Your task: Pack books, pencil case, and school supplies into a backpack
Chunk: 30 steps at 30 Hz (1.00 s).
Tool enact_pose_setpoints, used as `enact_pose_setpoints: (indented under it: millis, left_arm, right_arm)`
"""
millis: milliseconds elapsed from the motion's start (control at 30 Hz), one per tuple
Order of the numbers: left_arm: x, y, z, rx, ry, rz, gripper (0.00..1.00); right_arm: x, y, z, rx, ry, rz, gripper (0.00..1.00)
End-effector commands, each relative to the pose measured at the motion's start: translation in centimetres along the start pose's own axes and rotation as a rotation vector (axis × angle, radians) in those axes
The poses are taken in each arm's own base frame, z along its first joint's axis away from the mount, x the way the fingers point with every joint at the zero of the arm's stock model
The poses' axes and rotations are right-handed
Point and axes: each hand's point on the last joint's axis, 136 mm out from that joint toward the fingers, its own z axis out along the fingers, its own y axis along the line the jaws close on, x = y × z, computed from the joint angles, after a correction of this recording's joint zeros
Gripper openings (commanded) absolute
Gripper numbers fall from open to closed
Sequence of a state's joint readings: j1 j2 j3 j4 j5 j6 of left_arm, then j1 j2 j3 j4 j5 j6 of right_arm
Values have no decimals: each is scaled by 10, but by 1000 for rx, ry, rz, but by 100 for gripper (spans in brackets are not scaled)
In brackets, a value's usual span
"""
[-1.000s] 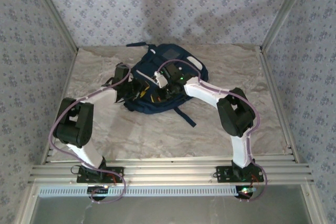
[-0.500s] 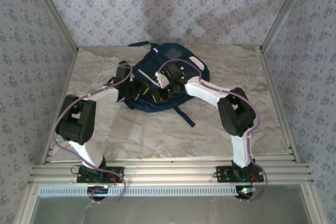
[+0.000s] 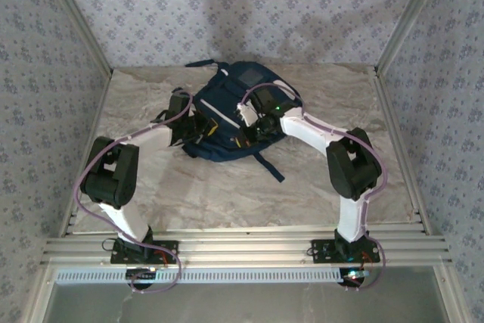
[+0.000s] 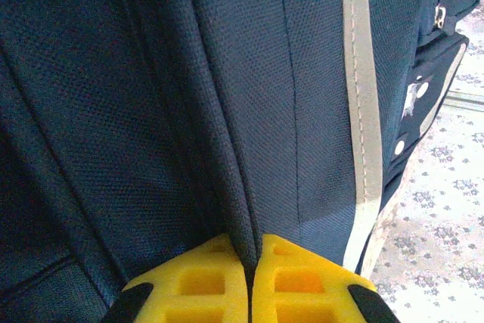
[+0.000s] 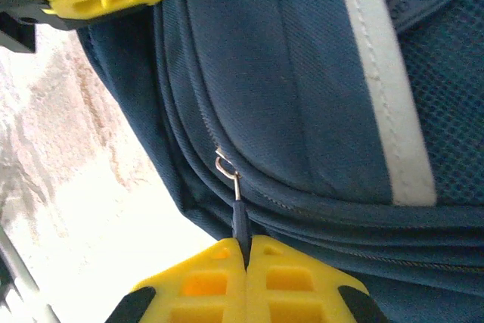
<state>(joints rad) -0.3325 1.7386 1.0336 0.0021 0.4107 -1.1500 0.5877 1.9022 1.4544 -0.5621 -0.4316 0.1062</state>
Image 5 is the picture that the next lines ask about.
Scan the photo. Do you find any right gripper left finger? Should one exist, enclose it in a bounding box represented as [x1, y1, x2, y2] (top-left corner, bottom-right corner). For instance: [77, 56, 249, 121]
[105, 238, 249, 323]

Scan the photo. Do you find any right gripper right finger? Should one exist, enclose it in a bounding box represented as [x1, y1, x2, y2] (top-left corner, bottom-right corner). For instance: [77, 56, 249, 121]
[245, 234, 390, 323]

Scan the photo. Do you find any navy blue backpack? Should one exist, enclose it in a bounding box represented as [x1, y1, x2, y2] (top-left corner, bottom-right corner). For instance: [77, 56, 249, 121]
[77, 0, 484, 323]

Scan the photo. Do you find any aluminium side rail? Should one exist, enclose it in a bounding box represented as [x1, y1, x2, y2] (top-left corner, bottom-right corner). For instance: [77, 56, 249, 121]
[0, 224, 57, 323]

